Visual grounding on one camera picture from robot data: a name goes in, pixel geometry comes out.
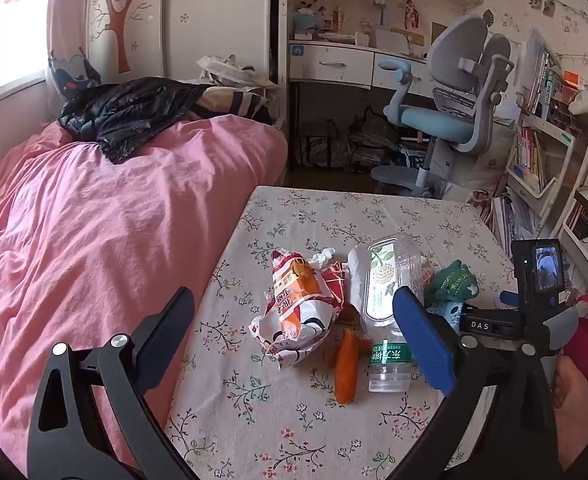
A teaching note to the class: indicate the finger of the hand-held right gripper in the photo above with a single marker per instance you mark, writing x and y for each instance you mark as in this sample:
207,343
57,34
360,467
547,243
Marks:
509,298

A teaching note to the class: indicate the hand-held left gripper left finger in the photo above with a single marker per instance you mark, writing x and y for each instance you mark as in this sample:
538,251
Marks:
166,330

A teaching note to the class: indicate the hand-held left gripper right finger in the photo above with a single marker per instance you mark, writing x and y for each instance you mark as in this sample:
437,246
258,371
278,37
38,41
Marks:
423,340

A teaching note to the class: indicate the small white blue tube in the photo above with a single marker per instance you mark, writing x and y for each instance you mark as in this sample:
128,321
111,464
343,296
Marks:
452,312

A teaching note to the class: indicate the clear plastic bottle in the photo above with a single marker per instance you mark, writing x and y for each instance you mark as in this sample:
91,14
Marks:
383,285

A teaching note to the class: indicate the orange carrot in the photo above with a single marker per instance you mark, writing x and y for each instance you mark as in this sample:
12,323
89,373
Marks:
346,370

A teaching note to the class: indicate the red white snack bag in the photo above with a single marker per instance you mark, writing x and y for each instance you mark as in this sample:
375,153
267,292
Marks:
294,310

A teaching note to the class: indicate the white tissue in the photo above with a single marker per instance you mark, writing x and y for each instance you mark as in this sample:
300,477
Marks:
324,257

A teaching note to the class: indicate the person's right forearm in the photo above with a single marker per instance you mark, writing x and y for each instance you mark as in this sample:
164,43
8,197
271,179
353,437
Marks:
571,410

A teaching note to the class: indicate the white book rack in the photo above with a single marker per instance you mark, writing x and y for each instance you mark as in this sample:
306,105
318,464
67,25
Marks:
586,170
556,145

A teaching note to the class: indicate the pink duvet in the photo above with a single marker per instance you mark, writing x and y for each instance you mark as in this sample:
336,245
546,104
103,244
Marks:
99,235

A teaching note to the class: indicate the white paper bag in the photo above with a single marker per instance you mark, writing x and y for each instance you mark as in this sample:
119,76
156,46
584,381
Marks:
493,160

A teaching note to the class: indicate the floral tablecloth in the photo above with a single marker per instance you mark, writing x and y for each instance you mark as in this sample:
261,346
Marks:
299,425

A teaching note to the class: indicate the grey blue desk chair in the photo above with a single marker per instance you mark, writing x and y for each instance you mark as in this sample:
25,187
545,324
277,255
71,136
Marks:
438,125

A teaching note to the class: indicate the black storage bag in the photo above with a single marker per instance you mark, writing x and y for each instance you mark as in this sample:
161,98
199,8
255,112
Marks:
324,145
373,142

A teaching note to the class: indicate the black jacket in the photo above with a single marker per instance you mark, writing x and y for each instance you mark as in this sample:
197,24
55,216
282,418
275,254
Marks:
124,110

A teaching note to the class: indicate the white desk drawer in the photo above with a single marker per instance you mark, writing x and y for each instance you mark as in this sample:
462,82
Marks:
331,62
388,77

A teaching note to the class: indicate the striped pillow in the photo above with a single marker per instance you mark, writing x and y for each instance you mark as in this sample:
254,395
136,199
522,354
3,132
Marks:
244,100

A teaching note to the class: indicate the white tote bag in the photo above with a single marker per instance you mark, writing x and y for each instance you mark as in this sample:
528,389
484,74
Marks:
224,72

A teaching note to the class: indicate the white desk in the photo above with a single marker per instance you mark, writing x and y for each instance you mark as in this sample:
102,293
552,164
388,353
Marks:
353,47

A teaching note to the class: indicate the white wardrobe with tree decal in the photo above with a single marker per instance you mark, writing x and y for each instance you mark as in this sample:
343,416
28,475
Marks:
199,10

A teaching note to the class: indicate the pink curtain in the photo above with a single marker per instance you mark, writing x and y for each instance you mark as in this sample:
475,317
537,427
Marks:
66,10

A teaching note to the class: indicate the teal desk item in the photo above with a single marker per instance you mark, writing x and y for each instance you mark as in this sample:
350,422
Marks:
306,22

